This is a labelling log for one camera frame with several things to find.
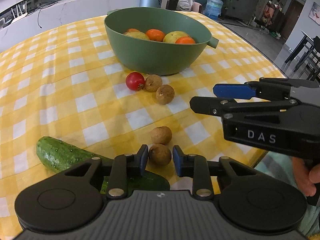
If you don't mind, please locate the brown longan fruit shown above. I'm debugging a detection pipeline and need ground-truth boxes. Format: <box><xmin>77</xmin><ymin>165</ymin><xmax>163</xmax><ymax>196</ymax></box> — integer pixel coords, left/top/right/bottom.
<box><xmin>150</xmin><ymin>126</ymin><xmax>172</xmax><ymax>145</ymax></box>
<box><xmin>156</xmin><ymin>85</ymin><xmax>175</xmax><ymax>105</ymax></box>
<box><xmin>149</xmin><ymin>144</ymin><xmax>171</xmax><ymax>166</ymax></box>
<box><xmin>144</xmin><ymin>75</ymin><xmax>163</xmax><ymax>92</ymax></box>

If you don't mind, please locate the green cucumber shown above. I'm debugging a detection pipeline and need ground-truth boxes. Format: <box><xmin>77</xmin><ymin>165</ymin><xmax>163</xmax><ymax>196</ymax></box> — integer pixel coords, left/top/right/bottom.
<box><xmin>36</xmin><ymin>137</ymin><xmax>170</xmax><ymax>194</ymax></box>

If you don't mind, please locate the orange tangerine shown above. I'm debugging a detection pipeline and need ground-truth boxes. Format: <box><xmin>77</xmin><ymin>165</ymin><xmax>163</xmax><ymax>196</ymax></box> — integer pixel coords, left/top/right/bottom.
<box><xmin>145</xmin><ymin>29</ymin><xmax>165</xmax><ymax>42</ymax></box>
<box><xmin>126</xmin><ymin>28</ymin><xmax>140</xmax><ymax>33</ymax></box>
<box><xmin>175</xmin><ymin>36</ymin><xmax>196</xmax><ymax>44</ymax></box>

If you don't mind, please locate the yellow-green pear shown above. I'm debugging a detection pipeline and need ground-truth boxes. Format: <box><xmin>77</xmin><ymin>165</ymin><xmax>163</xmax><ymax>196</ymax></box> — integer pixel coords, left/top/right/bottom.
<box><xmin>124</xmin><ymin>31</ymin><xmax>149</xmax><ymax>40</ymax></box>

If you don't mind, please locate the person's right hand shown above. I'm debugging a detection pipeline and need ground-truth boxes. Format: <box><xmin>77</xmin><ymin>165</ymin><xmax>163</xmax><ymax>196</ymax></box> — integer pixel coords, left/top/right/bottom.
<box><xmin>292</xmin><ymin>157</ymin><xmax>320</xmax><ymax>197</ymax></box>

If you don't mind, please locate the black dining chair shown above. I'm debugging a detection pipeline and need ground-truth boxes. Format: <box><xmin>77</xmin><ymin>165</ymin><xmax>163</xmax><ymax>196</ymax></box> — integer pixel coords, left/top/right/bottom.
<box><xmin>285</xmin><ymin>31</ymin><xmax>319</xmax><ymax>81</ymax></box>

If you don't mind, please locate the green colander bowl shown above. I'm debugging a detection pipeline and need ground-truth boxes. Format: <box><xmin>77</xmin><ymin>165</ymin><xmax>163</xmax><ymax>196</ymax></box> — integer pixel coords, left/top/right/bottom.
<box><xmin>104</xmin><ymin>7</ymin><xmax>219</xmax><ymax>75</ymax></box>

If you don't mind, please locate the red cherry tomato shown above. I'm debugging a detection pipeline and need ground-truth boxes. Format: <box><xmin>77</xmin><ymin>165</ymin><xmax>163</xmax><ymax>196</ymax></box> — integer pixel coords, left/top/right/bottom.
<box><xmin>125</xmin><ymin>72</ymin><xmax>145</xmax><ymax>91</ymax></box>

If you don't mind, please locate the dark grey cabinet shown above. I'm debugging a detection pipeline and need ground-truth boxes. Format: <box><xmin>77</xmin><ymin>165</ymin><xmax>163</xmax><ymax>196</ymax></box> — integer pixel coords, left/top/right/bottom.
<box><xmin>225</xmin><ymin>0</ymin><xmax>259</xmax><ymax>21</ymax></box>

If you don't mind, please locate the blue water jug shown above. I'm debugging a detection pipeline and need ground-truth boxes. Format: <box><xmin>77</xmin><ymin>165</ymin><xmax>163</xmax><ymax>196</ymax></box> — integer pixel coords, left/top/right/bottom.
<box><xmin>203</xmin><ymin>0</ymin><xmax>223</xmax><ymax>21</ymax></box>

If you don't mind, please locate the pink small heater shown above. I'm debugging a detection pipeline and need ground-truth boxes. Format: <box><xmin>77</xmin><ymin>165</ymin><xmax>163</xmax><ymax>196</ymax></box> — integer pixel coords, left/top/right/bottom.
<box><xmin>191</xmin><ymin>2</ymin><xmax>202</xmax><ymax>13</ymax></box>

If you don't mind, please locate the yellow checkered tablecloth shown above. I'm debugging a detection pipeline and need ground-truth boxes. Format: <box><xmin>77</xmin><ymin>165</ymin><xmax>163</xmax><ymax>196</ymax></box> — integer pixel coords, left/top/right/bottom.
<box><xmin>1</xmin><ymin>12</ymin><xmax>281</xmax><ymax>239</ymax></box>

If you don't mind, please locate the white plastic bag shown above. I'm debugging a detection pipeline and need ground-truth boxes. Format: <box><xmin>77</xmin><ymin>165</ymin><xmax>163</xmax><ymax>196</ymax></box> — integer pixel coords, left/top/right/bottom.
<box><xmin>176</xmin><ymin>0</ymin><xmax>194</xmax><ymax>11</ymax></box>

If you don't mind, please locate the white tv console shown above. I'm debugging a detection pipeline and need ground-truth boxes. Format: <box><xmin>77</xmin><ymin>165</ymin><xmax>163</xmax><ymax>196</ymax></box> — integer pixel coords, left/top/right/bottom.
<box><xmin>0</xmin><ymin>0</ymin><xmax>169</xmax><ymax>53</ymax></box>

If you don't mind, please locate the white wifi router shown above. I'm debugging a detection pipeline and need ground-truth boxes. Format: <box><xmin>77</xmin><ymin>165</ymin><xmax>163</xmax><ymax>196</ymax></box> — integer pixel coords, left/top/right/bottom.
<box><xmin>11</xmin><ymin>1</ymin><xmax>28</xmax><ymax>24</ymax></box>

